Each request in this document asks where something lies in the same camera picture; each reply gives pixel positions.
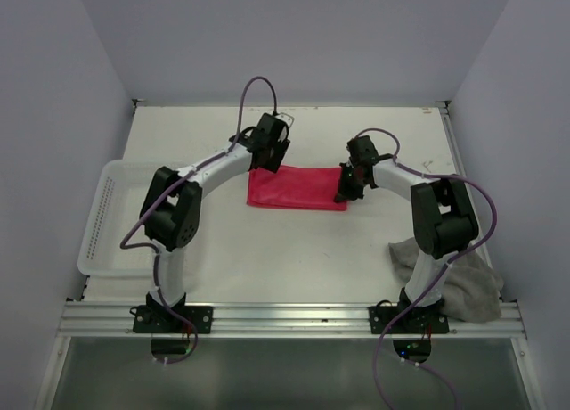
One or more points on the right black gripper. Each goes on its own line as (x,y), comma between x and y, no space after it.
(344,193)

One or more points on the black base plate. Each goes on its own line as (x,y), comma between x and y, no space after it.
(385,321)
(157,320)

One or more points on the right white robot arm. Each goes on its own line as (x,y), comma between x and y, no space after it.
(443,220)

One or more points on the grey towel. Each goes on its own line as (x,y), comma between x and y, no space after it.
(471,290)

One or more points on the clear plastic basket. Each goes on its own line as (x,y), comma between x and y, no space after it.
(117,203)

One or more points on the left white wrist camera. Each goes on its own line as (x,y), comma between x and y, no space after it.
(287,118)

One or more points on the pink towel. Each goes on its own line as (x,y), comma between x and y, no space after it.
(295,188)

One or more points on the aluminium mounting rail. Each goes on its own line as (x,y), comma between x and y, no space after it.
(274,321)

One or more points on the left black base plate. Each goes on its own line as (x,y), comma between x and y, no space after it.
(157,320)

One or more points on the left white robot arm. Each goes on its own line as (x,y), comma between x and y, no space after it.
(171,211)

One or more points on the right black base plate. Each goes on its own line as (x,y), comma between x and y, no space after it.
(385,321)

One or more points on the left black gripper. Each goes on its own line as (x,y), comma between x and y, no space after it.
(273,163)

